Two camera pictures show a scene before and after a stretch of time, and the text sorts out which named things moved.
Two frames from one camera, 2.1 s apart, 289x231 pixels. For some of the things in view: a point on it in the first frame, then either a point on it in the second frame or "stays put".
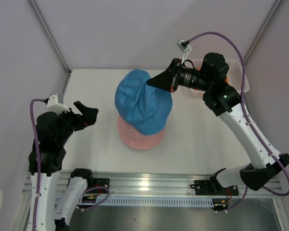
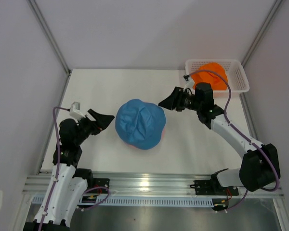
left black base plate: (94, 182) stays put
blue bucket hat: (145, 108) -> (139, 123)
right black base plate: (212, 187) stays put
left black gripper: (89, 114) -> (104, 121)
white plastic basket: (234, 79) stays put
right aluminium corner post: (278, 3) stays put
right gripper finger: (165, 81) -> (176, 100)
